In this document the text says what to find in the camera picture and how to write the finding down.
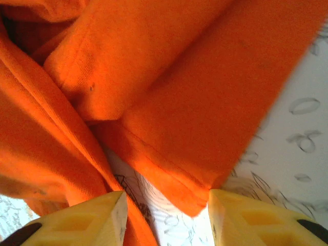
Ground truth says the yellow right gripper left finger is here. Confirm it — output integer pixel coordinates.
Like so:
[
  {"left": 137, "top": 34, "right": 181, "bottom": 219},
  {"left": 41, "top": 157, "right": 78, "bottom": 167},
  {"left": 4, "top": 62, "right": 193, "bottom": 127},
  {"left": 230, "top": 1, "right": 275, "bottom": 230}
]
[{"left": 0, "top": 191, "right": 128, "bottom": 246}]

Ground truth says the floral patterned tablecloth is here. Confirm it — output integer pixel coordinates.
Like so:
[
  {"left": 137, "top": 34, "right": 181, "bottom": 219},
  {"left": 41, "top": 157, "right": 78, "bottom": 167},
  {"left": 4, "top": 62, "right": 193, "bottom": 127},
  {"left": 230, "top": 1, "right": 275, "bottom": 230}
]
[{"left": 0, "top": 25, "right": 328, "bottom": 246}]

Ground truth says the orange t-shirt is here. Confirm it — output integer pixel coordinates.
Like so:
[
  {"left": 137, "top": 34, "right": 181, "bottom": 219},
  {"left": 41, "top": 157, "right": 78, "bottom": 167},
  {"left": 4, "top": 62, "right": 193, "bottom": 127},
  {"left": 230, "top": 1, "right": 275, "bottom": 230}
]
[{"left": 0, "top": 0, "right": 328, "bottom": 246}]

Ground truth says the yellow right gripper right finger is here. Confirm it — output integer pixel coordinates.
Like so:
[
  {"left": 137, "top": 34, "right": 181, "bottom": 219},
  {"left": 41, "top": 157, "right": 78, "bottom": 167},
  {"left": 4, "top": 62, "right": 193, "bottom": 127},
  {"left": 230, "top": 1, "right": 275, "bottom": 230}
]
[{"left": 209, "top": 189, "right": 328, "bottom": 246}]

